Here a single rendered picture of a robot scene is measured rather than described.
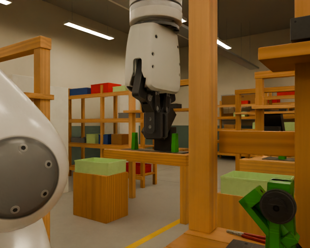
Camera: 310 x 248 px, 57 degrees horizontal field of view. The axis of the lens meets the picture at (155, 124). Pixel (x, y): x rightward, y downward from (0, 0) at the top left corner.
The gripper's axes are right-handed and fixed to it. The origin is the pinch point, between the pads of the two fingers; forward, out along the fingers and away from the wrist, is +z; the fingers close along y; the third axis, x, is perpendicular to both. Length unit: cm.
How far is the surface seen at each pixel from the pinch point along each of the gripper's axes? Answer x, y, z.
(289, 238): 15.5, -31.8, 25.6
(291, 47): 13, -53, -23
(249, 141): -4, -74, 7
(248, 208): 6.7, -31.2, 20.0
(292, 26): 13, -59, -30
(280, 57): 10, -54, -20
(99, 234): -210, -211, 130
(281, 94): -89, -733, -74
